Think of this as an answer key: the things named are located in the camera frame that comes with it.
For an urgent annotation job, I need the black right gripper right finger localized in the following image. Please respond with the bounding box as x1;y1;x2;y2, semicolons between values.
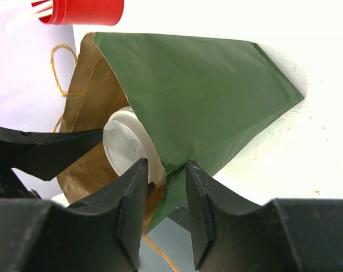
186;161;343;271

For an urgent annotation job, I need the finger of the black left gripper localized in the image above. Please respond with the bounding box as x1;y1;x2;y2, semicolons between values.
0;127;103;198

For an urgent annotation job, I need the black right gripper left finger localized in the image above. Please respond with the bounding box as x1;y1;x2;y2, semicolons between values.
0;159;148;271

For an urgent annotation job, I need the white dome coffee lid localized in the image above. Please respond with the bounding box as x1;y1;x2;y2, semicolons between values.
102;107;166;187

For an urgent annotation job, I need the green brown paper bag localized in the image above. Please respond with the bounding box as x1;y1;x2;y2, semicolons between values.
58;32;303;227

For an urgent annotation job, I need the white wrapped straws bundle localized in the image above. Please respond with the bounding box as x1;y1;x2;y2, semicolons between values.
0;1;54;35

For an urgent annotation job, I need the red straw holder cup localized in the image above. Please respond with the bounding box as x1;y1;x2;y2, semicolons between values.
40;0;124;26

